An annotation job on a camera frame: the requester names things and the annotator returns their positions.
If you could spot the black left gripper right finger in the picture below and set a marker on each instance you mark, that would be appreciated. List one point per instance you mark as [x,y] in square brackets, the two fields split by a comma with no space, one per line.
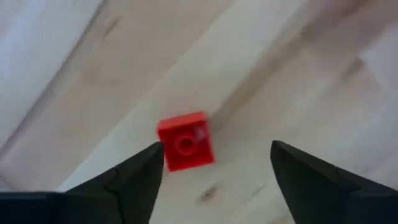
[323,202]

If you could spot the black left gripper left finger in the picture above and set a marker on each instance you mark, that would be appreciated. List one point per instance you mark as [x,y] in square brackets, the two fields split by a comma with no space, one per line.
[118,202]

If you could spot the small dark red brick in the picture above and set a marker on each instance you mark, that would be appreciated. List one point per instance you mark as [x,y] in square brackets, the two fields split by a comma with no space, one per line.
[186,143]

